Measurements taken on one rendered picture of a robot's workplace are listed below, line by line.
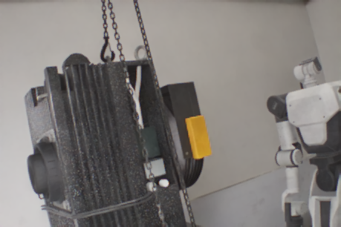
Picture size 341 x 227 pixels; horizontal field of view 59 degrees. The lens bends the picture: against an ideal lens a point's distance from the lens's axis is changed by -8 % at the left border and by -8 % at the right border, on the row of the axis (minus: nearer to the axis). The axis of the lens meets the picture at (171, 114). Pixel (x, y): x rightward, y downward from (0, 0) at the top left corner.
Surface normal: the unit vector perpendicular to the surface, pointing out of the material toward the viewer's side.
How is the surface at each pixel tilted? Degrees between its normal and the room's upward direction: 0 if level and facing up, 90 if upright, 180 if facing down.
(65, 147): 90
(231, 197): 90
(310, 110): 90
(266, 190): 90
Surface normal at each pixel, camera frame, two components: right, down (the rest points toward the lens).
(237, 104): 0.45, -0.14
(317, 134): -0.83, 0.15
